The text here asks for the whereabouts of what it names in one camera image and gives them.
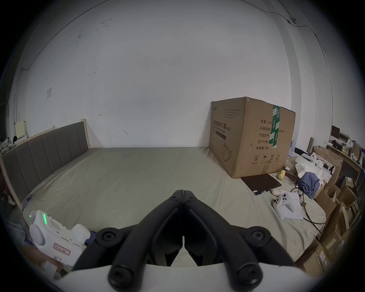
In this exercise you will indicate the small phone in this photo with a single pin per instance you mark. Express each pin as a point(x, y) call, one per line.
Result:
point(28, 198)

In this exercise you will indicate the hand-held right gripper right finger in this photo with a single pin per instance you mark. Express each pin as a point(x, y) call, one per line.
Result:
point(219, 228)

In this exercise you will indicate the small yellow toy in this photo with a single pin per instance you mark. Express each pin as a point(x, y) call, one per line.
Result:
point(281, 175)

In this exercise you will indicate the pile of cardboard cartons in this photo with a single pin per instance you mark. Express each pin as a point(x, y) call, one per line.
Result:
point(330, 199)

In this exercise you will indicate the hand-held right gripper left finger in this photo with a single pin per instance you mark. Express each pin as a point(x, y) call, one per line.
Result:
point(148, 228)

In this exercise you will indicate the white hand controller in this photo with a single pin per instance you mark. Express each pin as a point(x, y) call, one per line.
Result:
point(281, 204)

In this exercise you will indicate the flat black laptop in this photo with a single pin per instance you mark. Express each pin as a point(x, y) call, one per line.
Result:
point(261, 184)

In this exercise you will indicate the bed with beige sheet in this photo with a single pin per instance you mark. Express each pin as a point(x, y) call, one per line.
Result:
point(128, 176)

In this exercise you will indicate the grey padded headboard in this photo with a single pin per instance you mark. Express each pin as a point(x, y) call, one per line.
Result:
point(42, 154)

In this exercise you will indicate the person's left hand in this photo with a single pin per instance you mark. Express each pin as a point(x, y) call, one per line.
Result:
point(31, 256)

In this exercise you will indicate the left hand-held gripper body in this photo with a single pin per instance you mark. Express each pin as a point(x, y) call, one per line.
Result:
point(54, 231)

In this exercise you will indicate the white paper sheet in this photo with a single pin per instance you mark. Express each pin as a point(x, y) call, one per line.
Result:
point(297, 214)

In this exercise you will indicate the bunched blue cloth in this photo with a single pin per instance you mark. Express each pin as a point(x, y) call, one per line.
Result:
point(309, 182)

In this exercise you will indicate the large brown cardboard carton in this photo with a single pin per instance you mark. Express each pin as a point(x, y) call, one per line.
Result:
point(242, 137)

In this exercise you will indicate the white wall switch plate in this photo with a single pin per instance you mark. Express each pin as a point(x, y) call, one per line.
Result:
point(49, 93)

